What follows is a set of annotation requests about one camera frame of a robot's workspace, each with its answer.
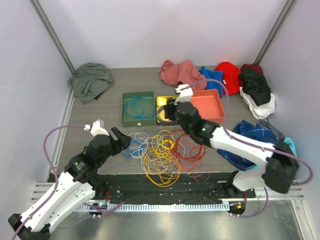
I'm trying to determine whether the light blue cloth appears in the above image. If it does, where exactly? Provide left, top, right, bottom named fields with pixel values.
left=245, top=137, right=297, bottom=171

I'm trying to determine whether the black cloth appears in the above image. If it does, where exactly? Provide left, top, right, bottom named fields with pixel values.
left=239, top=67, right=271, bottom=106

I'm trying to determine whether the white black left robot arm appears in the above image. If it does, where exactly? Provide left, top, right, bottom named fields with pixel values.
left=8, top=120, right=132, bottom=240

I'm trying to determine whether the orange plastic tray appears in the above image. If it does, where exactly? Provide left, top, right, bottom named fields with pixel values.
left=190, top=89, right=225, bottom=125

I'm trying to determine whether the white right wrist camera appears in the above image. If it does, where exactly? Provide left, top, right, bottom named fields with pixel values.
left=174, top=84, right=194, bottom=105

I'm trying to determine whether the white cable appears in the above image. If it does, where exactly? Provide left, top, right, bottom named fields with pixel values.
left=126, top=131, right=176, bottom=176

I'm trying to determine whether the white slotted cable duct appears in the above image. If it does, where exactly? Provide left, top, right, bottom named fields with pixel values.
left=75, top=201, right=230, bottom=213

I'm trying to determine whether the yellow metal tin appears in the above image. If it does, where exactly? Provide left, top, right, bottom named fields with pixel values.
left=155, top=96, right=179, bottom=127

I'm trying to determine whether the blue plaid cloth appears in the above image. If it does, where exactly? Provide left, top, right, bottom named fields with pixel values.
left=217, top=120, right=280, bottom=171

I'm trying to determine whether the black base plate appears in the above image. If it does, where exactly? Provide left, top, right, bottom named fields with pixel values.
left=93, top=172, right=256, bottom=205

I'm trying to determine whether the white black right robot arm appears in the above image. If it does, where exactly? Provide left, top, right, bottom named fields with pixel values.
left=163, top=98, right=299, bottom=198

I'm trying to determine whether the grey cable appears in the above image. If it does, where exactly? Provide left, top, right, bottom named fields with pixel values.
left=156, top=106, right=176, bottom=123

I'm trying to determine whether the pink cloth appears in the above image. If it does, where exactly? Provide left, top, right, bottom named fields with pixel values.
left=159, top=60, right=206, bottom=87

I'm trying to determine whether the grey denim cloth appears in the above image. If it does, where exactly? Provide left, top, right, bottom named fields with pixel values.
left=256, top=120, right=286, bottom=142

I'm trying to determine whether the dark red cloth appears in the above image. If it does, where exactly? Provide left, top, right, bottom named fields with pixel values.
left=240, top=63, right=264, bottom=75

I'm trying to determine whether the grey green cloth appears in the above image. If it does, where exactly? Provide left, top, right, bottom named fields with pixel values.
left=68, top=62, right=115, bottom=105

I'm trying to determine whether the white cloth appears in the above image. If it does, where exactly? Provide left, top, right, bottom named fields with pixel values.
left=239, top=86, right=276, bottom=120

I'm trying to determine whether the yellow cable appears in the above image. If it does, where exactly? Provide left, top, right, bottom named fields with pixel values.
left=143, top=129, right=182, bottom=186

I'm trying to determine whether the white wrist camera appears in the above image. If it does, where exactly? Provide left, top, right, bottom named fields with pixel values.
left=83, top=119, right=109, bottom=137
left=174, top=84, right=194, bottom=105

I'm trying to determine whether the red cable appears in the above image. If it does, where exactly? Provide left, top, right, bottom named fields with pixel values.
left=170, top=128, right=212, bottom=181

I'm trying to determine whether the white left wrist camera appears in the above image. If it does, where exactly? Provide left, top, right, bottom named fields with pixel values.
left=83, top=119, right=109, bottom=137

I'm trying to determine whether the blue cable in green tray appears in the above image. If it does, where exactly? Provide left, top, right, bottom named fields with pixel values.
left=124, top=96, right=156, bottom=120

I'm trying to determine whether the green plastic tray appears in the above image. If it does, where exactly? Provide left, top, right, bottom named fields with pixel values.
left=121, top=91, right=157, bottom=128

